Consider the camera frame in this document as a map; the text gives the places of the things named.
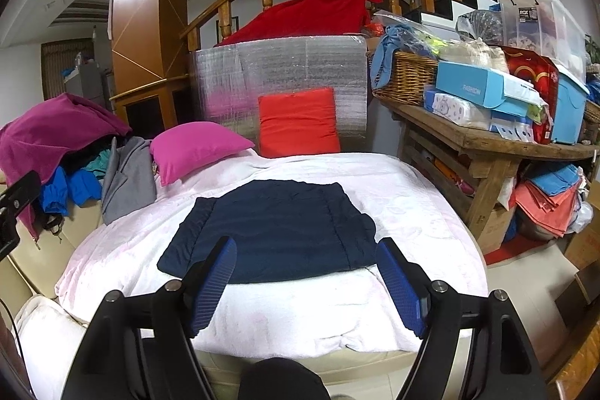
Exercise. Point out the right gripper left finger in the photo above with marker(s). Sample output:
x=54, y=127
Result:
x=140, y=347

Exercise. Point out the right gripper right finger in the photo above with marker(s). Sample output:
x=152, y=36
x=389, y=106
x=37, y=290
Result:
x=501, y=362

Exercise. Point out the navy blue puffer jacket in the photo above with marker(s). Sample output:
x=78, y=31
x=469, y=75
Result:
x=284, y=231

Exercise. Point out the magenta garment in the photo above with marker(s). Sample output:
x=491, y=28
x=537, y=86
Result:
x=67, y=131

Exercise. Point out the blue garment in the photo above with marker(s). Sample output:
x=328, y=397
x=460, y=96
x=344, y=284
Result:
x=63, y=189

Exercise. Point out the teal garment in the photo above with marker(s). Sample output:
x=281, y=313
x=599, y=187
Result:
x=98, y=166

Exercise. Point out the grey garment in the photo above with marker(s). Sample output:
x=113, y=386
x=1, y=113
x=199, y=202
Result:
x=129, y=183

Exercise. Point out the cardboard box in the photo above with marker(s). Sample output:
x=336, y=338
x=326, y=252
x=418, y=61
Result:
x=584, y=248

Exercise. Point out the coral folded cloth stack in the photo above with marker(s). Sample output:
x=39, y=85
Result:
x=552, y=213

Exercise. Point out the pink pillow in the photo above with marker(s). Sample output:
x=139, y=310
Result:
x=185, y=148

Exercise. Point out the wooden table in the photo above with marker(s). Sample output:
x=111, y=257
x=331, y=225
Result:
x=469, y=166

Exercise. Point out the wooden pillar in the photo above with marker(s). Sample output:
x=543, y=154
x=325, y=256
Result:
x=150, y=62

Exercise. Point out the white tissue pack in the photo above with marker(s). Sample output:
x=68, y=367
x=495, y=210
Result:
x=456, y=110

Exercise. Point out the silver foil insulation board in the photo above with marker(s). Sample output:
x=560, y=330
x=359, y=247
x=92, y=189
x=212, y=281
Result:
x=227, y=81

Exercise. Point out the light blue shoe box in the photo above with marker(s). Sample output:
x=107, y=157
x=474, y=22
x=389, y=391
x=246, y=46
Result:
x=488, y=88

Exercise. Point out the blue plastic bin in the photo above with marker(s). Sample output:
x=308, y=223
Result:
x=570, y=109

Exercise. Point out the red-orange cushion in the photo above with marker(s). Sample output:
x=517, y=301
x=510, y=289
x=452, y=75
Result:
x=298, y=123

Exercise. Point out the wicker basket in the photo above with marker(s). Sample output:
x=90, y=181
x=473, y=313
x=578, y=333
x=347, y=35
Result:
x=409, y=76

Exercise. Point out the red gift bag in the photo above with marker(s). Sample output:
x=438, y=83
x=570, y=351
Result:
x=542, y=73

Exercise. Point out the light blue cloth in basket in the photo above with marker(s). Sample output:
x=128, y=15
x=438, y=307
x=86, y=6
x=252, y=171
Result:
x=398, y=37

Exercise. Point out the clear plastic storage box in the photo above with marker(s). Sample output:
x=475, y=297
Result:
x=547, y=28

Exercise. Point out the red blanket on railing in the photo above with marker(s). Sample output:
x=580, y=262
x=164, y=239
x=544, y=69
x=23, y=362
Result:
x=305, y=18

